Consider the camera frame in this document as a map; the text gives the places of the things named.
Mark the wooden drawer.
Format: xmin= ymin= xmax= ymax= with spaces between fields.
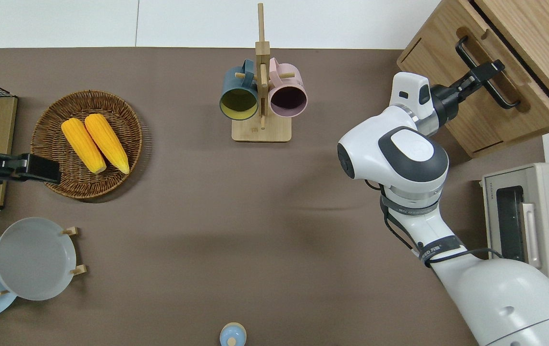
xmin=456 ymin=0 xmax=549 ymax=124

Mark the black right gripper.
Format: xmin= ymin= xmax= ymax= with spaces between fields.
xmin=432 ymin=59 xmax=506 ymax=121

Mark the wooden mug tree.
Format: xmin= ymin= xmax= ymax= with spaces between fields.
xmin=231 ymin=2 xmax=293 ymax=143

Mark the light wooden cabinet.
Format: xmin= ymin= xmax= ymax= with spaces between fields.
xmin=396 ymin=0 xmax=549 ymax=160

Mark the yellow corn cob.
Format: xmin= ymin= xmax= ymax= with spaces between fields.
xmin=61 ymin=118 xmax=108 ymax=174
xmin=84 ymin=113 xmax=131 ymax=175

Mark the pink mug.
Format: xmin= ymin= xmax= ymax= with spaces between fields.
xmin=268 ymin=57 xmax=308 ymax=119

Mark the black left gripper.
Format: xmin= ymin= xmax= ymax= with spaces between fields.
xmin=0 ymin=153 xmax=62 ymax=185

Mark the dark blue mug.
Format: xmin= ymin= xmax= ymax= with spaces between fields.
xmin=219 ymin=59 xmax=260 ymax=121

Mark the wooden plate rack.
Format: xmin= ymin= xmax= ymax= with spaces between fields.
xmin=0 ymin=226 xmax=87 ymax=297

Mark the brown table mat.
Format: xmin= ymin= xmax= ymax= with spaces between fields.
xmin=0 ymin=47 xmax=547 ymax=346

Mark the black metal drawer handle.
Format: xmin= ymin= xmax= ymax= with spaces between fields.
xmin=455 ymin=36 xmax=522 ymax=110

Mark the light blue round knob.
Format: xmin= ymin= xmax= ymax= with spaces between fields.
xmin=219 ymin=322 xmax=248 ymax=346

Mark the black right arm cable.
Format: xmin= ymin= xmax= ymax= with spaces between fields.
xmin=378 ymin=180 xmax=504 ymax=268

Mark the grey plate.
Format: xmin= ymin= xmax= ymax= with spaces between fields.
xmin=0 ymin=217 xmax=77 ymax=302

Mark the brown wicker basket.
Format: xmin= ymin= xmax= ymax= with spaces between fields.
xmin=30 ymin=89 xmax=144 ymax=200

